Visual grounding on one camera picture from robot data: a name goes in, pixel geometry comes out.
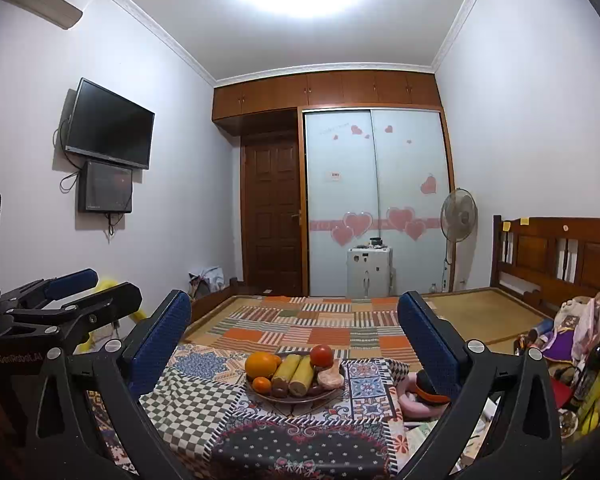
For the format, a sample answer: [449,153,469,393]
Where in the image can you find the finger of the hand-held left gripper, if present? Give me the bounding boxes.
[2,268,99,312]
[10,282,144,356]

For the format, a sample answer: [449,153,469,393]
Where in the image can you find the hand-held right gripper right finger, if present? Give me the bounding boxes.
[395,290,563,480]

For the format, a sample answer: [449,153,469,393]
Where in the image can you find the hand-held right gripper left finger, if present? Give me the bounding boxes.
[32,289,196,480]

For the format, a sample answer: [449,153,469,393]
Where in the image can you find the large knobbed orange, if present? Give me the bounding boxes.
[245,352,283,380]

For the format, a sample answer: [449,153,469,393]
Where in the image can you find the pale pink fruit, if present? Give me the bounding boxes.
[316,360,346,391]

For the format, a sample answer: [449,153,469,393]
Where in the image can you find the long yellow sugarcane piece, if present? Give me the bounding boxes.
[271,354,301,399]

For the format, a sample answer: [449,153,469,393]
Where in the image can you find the purple plate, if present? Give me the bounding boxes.
[244,360,346,405]

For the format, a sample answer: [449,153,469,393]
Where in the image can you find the pink plush toy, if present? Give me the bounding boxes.
[397,370,453,421]

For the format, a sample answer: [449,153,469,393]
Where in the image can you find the patterned patchwork blanket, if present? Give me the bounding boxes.
[87,342,411,480]

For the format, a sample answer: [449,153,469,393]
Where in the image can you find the small white appliance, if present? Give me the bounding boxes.
[346,246,393,298]

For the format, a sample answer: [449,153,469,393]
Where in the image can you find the striped patchwork bed sheet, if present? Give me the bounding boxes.
[200,296,406,361]

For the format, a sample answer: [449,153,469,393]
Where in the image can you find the standing fan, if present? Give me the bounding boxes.
[440,188,478,293]

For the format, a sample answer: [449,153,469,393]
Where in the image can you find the pile of toys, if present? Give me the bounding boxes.
[515,290,600,436]

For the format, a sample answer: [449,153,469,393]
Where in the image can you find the wooden bed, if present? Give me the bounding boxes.
[187,215,600,356]

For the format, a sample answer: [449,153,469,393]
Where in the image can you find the small bowl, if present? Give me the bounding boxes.
[557,407,579,436]

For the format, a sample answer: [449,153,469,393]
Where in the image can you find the brown wooden door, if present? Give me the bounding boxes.
[240,132,303,297]

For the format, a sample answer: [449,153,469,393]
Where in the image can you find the dark glass bottle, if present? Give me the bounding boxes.
[570,315,600,411]

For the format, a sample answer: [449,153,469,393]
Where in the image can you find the sliding wardrobe with heart stickers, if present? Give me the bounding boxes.
[300,107,453,297]

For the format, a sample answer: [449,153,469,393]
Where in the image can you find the wooden overhead cabinets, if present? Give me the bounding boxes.
[212,71,441,136]

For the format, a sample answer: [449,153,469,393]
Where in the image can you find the air conditioner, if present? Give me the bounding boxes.
[2,0,101,29]

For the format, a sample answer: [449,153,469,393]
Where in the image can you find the bag by the wall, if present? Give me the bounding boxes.
[189,266,228,301]

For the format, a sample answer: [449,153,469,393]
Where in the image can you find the black wall box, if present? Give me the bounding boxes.
[77,160,133,214]

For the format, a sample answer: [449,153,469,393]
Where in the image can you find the black cable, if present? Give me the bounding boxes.
[52,115,81,193]

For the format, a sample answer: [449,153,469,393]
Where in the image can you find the wall television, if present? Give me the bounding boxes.
[64,78,156,171]

